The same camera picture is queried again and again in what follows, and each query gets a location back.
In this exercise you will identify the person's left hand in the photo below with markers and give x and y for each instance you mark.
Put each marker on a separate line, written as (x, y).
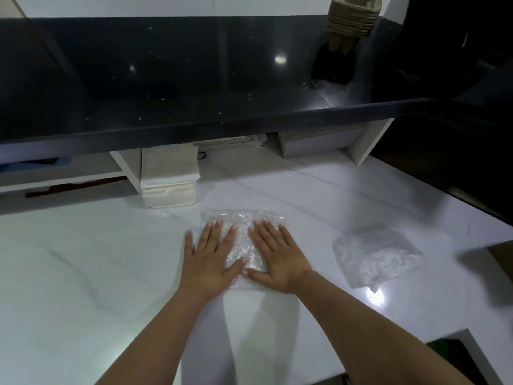
(208, 272)

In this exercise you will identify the person's right hand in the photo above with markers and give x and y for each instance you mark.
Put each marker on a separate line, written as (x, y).
(280, 264)

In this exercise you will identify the clear bubble wrap sheet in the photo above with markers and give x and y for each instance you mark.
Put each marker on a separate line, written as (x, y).
(240, 240)

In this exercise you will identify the clear plastic bag sheet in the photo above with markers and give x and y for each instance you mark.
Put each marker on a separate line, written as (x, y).
(376, 256)

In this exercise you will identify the person's right forearm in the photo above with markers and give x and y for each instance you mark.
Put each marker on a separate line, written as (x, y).
(380, 336)

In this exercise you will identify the person's left forearm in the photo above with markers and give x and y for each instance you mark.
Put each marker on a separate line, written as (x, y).
(160, 340)

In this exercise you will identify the stack of pulp cup trays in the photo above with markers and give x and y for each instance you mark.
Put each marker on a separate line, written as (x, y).
(352, 19)

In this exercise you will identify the wrapped white napkin packet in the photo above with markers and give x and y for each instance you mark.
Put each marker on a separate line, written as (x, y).
(168, 176)

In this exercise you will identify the white shelf unit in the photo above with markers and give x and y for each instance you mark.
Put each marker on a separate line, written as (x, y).
(126, 168)

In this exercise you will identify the white counter support panel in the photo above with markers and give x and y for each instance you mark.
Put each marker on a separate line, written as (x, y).
(370, 140)

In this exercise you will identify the black glossy bar counter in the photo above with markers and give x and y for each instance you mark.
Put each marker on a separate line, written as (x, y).
(160, 76)

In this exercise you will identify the blue folder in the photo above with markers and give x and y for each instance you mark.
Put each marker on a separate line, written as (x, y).
(28, 166)

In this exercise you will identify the white framed window partition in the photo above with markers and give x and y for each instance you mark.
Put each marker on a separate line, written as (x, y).
(160, 5)

